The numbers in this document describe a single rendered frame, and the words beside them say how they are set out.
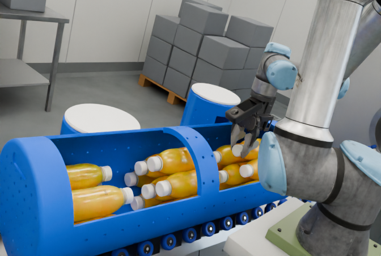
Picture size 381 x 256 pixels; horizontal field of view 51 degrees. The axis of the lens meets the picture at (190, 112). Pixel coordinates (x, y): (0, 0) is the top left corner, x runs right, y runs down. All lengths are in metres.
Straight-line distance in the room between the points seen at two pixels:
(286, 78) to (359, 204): 0.38
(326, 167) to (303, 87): 0.16
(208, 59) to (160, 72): 0.78
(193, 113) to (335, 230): 1.35
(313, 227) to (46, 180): 0.55
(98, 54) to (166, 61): 0.90
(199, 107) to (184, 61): 2.63
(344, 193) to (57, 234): 0.55
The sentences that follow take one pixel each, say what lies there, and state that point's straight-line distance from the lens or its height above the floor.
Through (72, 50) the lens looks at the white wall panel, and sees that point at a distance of 4.95.
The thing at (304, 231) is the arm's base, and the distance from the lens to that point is 0.92.
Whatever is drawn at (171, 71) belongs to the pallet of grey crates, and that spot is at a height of 0.37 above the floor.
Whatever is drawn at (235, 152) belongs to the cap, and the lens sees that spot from 1.27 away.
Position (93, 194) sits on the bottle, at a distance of 0.91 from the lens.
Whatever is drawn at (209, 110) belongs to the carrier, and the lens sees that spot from 2.05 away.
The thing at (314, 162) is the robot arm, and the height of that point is 1.38.
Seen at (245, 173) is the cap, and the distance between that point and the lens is 1.26.
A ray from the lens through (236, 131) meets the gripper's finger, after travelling 1.26.
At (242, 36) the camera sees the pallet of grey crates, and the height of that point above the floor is 1.01.
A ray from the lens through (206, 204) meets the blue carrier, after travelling 1.05.
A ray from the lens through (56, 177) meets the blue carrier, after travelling 0.82.
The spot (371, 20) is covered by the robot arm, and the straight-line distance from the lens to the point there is 0.94.
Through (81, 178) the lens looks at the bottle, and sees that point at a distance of 0.99.
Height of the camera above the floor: 1.66
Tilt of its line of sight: 21 degrees down
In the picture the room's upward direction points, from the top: 17 degrees clockwise
